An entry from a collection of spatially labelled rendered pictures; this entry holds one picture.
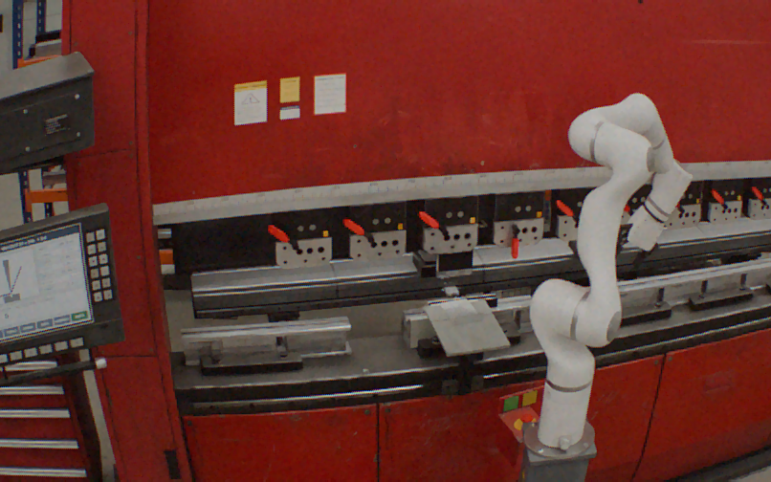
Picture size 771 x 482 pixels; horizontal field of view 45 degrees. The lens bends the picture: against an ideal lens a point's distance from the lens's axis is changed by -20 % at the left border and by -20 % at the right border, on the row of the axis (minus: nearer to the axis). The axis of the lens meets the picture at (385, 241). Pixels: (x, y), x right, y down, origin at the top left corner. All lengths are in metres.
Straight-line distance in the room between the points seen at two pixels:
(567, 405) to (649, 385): 1.04
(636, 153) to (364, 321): 3.00
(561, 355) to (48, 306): 1.23
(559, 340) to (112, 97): 1.22
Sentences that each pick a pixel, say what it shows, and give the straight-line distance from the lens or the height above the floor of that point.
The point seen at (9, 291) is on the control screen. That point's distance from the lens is 2.52.
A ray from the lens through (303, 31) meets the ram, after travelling 2.85.
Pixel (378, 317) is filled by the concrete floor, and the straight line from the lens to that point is 5.22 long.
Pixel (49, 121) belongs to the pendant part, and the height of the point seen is 1.85.
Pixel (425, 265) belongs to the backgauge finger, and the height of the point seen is 1.02.
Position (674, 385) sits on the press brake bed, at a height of 0.62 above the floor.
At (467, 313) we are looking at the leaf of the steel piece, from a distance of 3.22.
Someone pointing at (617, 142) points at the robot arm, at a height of 1.77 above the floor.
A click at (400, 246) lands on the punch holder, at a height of 1.21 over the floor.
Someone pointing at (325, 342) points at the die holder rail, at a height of 0.92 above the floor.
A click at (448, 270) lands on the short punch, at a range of 3.23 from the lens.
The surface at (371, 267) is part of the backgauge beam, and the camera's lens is 3.50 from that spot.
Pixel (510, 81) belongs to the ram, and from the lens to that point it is 3.03.
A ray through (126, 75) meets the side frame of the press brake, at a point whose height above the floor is 1.86.
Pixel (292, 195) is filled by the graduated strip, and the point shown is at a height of 1.38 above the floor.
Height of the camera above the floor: 2.59
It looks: 26 degrees down
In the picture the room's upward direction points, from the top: straight up
